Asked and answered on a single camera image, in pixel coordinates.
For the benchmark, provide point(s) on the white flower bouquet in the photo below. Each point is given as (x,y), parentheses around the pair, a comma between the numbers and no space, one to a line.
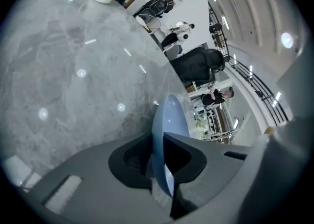
(201,123)

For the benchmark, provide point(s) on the black office chair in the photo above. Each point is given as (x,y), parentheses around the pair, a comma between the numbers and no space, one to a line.
(196,64)

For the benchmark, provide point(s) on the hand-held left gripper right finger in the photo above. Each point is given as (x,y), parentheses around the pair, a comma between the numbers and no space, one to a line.
(216,169)

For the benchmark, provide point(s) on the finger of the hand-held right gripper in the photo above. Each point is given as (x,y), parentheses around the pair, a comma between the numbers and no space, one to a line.
(277,169)
(301,88)

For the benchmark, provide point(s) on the blue big plate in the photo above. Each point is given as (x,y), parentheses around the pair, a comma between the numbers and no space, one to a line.
(169,115)

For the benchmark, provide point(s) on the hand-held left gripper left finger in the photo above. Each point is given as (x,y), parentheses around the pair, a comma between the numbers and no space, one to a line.
(98,188)

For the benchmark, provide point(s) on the yellow sponge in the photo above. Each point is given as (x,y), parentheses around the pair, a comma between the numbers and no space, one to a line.
(269,130)

